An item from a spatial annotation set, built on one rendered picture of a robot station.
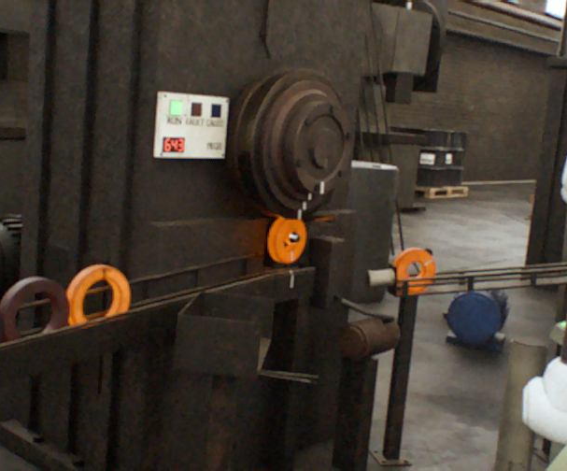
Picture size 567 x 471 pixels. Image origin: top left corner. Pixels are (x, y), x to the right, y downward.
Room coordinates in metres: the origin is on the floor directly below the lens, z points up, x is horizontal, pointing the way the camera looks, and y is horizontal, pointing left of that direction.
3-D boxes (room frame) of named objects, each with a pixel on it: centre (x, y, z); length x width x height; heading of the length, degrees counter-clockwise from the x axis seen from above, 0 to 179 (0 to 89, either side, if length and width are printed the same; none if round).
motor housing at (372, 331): (2.77, -0.34, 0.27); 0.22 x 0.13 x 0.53; 139
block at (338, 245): (2.80, -0.16, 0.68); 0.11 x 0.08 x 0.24; 49
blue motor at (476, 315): (4.59, -1.17, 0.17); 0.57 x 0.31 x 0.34; 159
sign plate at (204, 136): (2.42, 0.28, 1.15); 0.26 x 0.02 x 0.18; 139
